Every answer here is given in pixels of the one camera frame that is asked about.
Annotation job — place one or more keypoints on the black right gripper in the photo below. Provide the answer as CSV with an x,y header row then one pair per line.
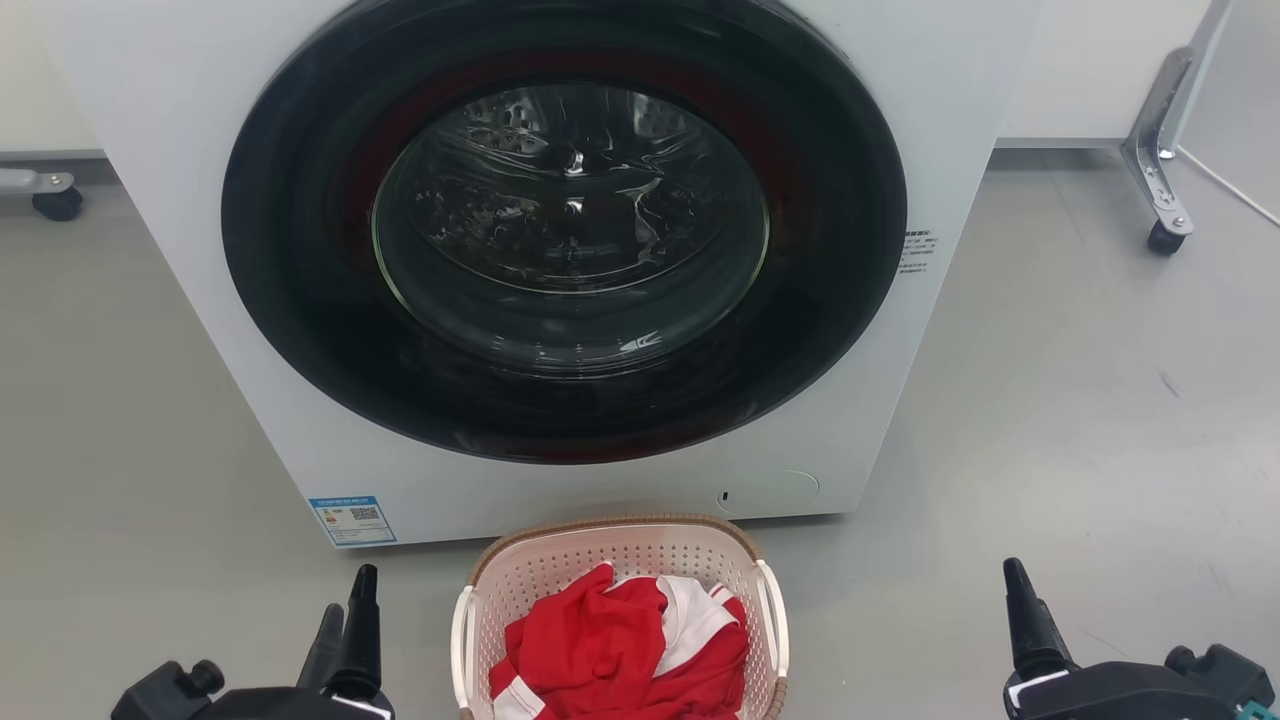
x,y
1130,695

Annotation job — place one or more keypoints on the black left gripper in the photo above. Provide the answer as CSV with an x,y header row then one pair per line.
x,y
250,705

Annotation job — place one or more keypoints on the cream perforated laundry basket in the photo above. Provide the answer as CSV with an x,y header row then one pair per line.
x,y
600,545

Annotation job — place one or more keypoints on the blue energy label sticker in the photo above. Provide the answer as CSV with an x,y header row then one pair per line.
x,y
350,520

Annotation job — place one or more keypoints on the white front-load washing machine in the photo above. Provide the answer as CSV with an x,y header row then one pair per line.
x,y
335,465

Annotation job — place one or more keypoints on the red and white garment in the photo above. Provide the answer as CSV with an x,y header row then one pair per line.
x,y
590,650

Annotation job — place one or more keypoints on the round black washing machine door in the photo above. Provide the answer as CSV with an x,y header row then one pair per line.
x,y
290,300

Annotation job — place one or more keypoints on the small white text sticker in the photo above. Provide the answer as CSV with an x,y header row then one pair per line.
x,y
917,250

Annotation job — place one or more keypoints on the black caster wheel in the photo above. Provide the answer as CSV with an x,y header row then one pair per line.
x,y
1165,238
58,205

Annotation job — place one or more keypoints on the silver metal stand leg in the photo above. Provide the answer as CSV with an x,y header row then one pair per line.
x,y
30,181
1160,130

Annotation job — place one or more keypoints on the white partition panel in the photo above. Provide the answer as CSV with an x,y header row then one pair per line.
x,y
40,90
1100,70

